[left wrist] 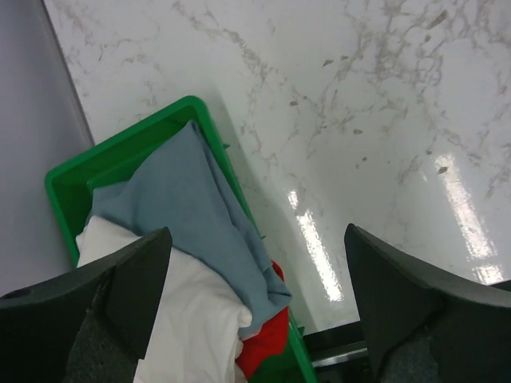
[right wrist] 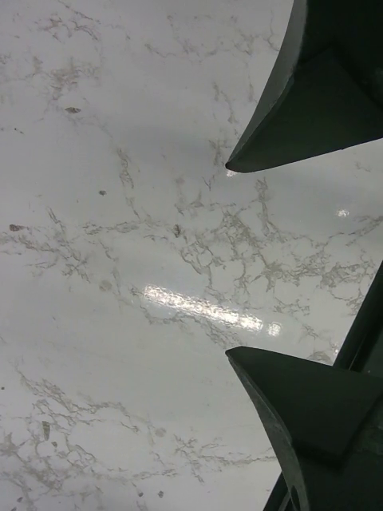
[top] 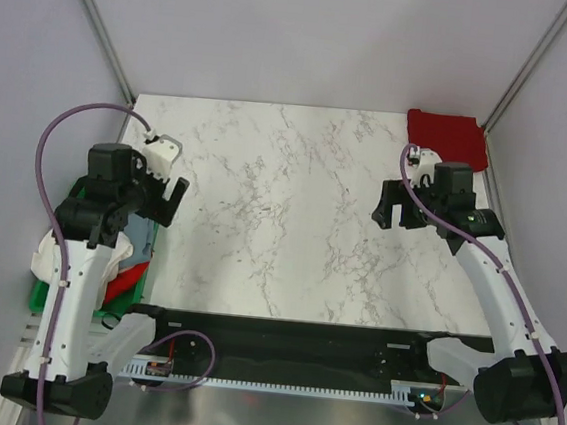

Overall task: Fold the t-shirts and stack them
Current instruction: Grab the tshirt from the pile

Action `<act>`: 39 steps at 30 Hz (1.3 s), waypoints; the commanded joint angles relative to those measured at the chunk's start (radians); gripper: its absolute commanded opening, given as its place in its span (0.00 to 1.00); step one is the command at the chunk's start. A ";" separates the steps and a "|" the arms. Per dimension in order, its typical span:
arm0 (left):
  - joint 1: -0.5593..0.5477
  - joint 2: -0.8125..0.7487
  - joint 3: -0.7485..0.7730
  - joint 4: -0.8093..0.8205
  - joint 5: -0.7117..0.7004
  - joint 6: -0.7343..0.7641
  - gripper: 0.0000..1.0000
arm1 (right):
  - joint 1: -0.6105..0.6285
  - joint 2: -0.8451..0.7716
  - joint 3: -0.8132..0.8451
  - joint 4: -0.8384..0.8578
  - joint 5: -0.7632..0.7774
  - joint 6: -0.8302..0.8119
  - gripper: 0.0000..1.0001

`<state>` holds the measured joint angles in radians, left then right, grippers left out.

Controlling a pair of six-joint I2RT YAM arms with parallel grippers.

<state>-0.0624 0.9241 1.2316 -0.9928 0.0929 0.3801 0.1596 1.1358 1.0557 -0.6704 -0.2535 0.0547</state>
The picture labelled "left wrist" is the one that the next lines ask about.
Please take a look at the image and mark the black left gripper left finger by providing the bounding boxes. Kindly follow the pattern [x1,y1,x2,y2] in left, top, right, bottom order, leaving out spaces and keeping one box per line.
[1,228,172,382]

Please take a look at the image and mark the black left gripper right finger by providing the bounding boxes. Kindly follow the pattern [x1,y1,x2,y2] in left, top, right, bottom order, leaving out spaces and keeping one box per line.
[344,224,510,382]

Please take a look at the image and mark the white t shirt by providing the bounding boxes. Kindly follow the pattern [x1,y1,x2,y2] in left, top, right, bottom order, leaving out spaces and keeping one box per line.
[75,215,254,383]

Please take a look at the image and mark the red t shirt in bin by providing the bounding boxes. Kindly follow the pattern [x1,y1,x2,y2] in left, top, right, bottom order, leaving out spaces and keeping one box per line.
[235,259,291,379]

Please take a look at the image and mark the green plastic bin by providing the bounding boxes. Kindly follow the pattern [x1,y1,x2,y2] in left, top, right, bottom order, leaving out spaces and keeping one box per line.
[44,95,319,383]

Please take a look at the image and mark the grey-blue t shirt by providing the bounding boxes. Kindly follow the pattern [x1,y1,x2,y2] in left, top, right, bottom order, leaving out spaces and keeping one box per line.
[90,120,291,338]

